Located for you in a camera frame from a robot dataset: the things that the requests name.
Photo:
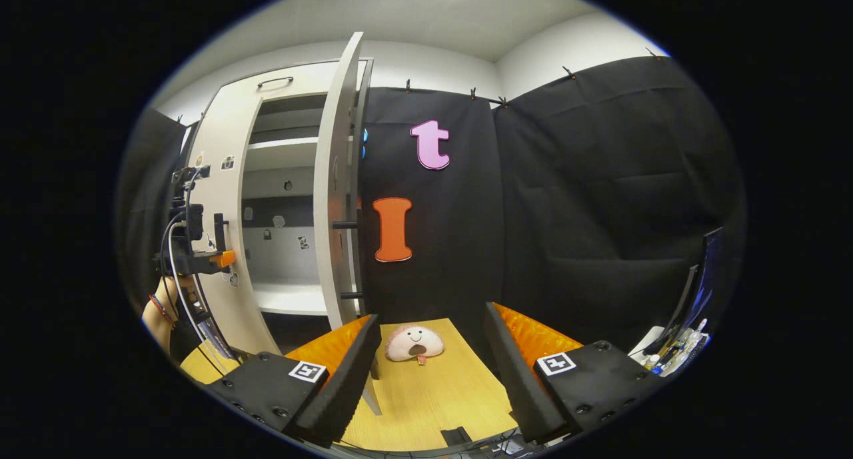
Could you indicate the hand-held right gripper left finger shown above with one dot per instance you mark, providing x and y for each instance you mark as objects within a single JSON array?
[{"x": 356, "y": 366}]

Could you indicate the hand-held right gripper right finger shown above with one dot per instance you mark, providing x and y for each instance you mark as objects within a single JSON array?
[{"x": 510, "y": 366}]

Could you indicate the beige double-door shoe cabinet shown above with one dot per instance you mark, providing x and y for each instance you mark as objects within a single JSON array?
[{"x": 280, "y": 246}]

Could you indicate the black backdrop cloth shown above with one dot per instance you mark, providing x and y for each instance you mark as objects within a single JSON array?
[{"x": 586, "y": 212}]

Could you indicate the beige cabinet top panel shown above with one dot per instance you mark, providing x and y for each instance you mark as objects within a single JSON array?
[{"x": 300, "y": 79}]

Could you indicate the beige cabinet door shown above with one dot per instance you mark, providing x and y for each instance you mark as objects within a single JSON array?
[
  {"x": 233, "y": 132},
  {"x": 333, "y": 179}
]

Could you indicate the white cabinet shelf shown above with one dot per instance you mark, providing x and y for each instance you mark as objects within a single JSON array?
[
  {"x": 280, "y": 152},
  {"x": 293, "y": 299}
]

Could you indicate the pink plush toy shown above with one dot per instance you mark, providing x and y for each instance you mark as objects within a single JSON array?
[{"x": 413, "y": 339}]

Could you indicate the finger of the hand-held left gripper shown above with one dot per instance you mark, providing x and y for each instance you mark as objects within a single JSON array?
[{"x": 223, "y": 259}]

